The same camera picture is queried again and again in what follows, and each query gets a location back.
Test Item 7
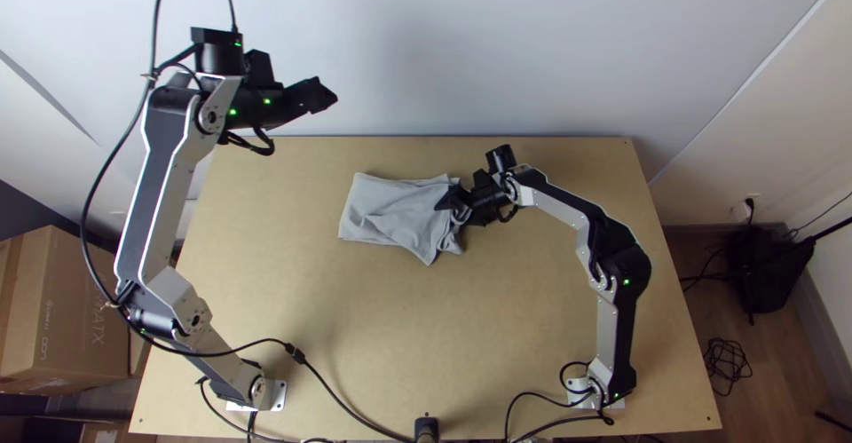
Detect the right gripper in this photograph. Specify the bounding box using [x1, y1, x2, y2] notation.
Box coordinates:
[434, 185, 510, 225]

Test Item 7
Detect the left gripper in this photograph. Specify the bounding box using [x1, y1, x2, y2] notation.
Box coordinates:
[247, 76, 339, 131]

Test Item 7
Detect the grey t-shirt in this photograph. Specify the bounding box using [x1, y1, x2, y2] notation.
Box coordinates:
[337, 171, 467, 266]

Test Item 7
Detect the black bag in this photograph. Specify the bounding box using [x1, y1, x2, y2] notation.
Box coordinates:
[723, 225, 817, 316]

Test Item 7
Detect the brown cardboard box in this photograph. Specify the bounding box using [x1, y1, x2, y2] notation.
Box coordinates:
[0, 224, 153, 396]

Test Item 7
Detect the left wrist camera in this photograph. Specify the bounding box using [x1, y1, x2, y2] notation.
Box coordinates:
[244, 48, 276, 90]

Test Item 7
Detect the black cable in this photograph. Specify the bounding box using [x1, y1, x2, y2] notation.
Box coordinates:
[197, 375, 288, 443]
[79, 0, 417, 443]
[502, 389, 600, 443]
[217, 126, 276, 158]
[702, 337, 754, 398]
[557, 360, 595, 396]

